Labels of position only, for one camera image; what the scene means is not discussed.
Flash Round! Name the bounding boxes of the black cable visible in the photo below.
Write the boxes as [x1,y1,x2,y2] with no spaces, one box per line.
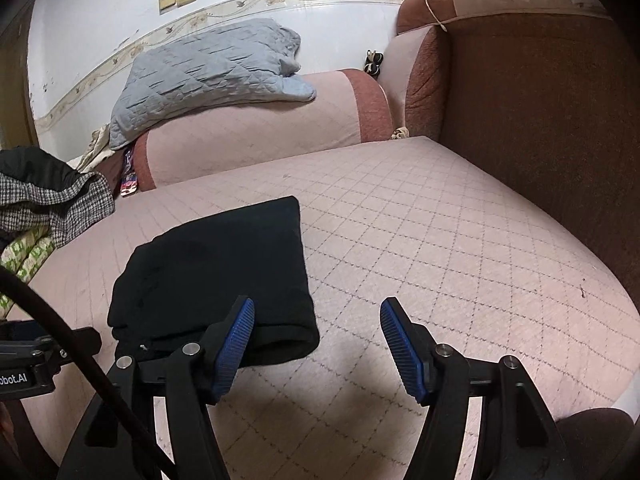
[0,266,177,480]

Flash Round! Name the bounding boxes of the houndstooth jacket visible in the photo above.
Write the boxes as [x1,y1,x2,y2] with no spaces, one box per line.
[0,146,117,248]

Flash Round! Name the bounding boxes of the red patterned packet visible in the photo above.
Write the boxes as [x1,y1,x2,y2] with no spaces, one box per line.
[119,149,140,198]

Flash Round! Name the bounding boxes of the green printed cloth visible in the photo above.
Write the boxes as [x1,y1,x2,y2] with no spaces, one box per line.
[0,227,57,321]

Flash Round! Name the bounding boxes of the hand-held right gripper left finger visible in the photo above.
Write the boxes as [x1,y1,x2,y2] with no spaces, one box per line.
[55,296,257,480]

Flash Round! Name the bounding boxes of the pink bolster cushion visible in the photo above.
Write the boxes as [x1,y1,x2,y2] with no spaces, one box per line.
[132,67,392,193]

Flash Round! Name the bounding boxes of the beige cloth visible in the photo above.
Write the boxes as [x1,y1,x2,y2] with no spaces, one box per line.
[67,124,126,172]

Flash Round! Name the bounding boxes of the pink brown back cushion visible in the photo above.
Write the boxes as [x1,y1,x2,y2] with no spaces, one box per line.
[380,25,449,142]

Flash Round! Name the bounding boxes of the pink quilted sofa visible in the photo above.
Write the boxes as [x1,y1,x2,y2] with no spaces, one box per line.
[0,12,640,480]

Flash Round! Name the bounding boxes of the white cord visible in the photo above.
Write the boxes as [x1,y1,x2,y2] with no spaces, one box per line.
[422,0,503,32]

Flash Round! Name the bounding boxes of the black pants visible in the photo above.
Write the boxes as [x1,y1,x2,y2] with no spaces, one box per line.
[107,196,321,367]

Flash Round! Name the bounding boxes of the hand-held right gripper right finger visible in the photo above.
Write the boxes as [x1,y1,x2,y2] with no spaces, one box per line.
[380,297,576,480]

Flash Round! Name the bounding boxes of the grey quilted blanket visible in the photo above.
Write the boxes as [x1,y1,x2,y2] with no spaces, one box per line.
[109,18,318,152]

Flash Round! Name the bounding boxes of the brown wooden door frame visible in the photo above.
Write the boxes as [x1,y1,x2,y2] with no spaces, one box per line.
[0,0,40,152]

